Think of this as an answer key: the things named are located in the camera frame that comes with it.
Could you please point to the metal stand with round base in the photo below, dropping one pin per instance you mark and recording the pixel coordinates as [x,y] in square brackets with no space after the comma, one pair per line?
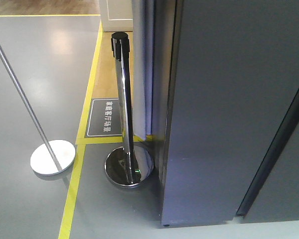
[52,157]

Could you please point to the dark grey fridge body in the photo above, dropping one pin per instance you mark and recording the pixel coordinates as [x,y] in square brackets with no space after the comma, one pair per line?
[273,153]

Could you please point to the chrome queue barrier post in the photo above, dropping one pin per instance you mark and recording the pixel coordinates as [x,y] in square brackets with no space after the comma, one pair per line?
[130,165]

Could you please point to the dark floor sign sticker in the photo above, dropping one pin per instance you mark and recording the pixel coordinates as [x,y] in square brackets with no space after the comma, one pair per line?
[104,118]

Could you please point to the open fridge door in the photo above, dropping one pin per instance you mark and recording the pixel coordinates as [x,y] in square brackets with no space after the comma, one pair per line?
[226,72]

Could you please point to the white curtain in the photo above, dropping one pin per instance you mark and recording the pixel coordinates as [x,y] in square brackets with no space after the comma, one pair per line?
[143,34]

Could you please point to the white cabinet panel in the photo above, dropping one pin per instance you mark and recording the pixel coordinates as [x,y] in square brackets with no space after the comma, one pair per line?
[116,15]

